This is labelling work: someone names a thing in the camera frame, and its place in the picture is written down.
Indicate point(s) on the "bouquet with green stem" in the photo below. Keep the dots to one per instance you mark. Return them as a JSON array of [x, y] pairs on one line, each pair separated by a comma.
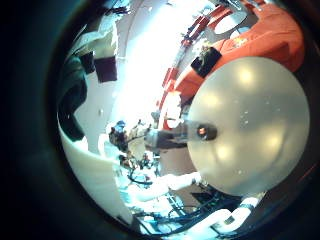
[[71, 96]]

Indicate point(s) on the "large orange sofa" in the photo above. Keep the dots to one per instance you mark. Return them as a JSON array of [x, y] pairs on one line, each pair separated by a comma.
[[266, 33]]

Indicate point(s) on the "white round side table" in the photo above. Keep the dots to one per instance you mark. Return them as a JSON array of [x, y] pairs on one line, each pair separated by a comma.
[[230, 22]]

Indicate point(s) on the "black cushion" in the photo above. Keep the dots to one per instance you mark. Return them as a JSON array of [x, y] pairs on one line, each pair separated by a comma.
[[206, 61]]

